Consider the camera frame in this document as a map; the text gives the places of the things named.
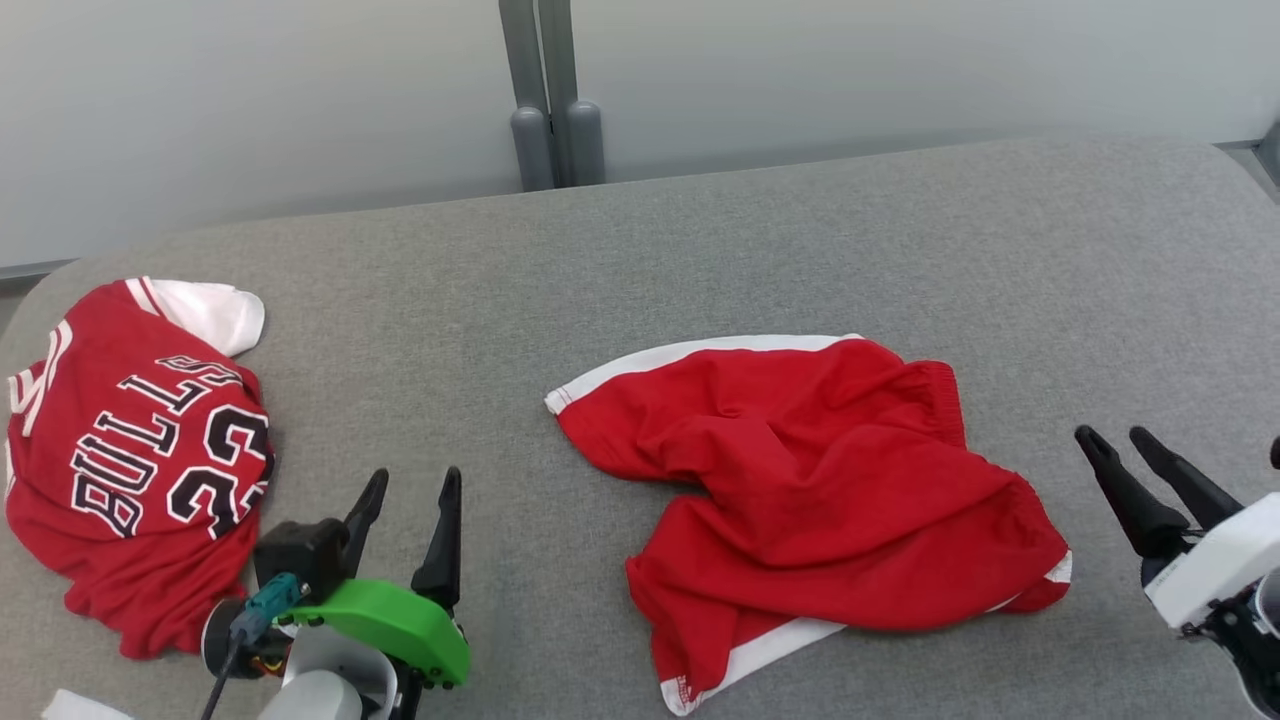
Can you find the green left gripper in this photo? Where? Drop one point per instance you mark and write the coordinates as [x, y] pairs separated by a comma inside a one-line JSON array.
[[400, 620]]

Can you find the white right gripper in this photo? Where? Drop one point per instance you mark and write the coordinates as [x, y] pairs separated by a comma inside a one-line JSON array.
[[1220, 565]]

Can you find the red Bulls basketball jersey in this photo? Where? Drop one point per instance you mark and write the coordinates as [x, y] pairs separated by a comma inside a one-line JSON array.
[[100, 560]]

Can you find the red shorts white stripes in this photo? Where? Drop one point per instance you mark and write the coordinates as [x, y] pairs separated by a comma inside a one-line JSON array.
[[820, 480]]

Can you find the grey fabric sofa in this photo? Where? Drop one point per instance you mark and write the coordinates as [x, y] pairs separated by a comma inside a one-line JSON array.
[[600, 280]]

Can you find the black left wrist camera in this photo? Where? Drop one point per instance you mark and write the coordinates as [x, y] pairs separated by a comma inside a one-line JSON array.
[[300, 550]]

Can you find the grey partition post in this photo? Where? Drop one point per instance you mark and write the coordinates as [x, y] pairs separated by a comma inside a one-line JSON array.
[[582, 145], [530, 150]]

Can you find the grey floor rail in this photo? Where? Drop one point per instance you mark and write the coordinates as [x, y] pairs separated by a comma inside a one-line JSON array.
[[30, 270]]

